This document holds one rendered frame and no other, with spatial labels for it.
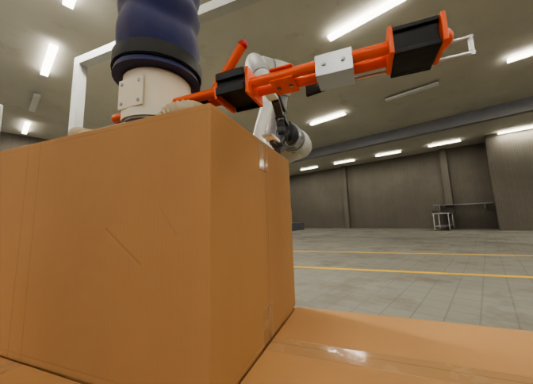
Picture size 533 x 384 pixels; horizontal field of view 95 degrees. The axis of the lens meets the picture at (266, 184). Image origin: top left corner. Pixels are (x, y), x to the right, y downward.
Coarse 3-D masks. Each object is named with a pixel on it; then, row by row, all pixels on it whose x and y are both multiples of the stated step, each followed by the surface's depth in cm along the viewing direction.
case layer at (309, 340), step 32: (288, 320) 57; (320, 320) 56; (352, 320) 56; (384, 320) 55; (416, 320) 54; (288, 352) 43; (320, 352) 43; (352, 352) 42; (384, 352) 42; (416, 352) 42; (448, 352) 41; (480, 352) 41; (512, 352) 41
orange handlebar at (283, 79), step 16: (368, 48) 44; (384, 48) 43; (288, 64) 49; (304, 64) 48; (368, 64) 47; (384, 64) 47; (256, 80) 52; (272, 80) 50; (288, 80) 50; (304, 80) 52; (192, 96) 58; (208, 96) 57
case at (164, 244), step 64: (128, 128) 40; (192, 128) 35; (0, 192) 51; (64, 192) 44; (128, 192) 38; (192, 192) 34; (256, 192) 47; (0, 256) 48; (64, 256) 42; (128, 256) 36; (192, 256) 32; (256, 256) 45; (0, 320) 46; (64, 320) 40; (128, 320) 35; (192, 320) 31; (256, 320) 42
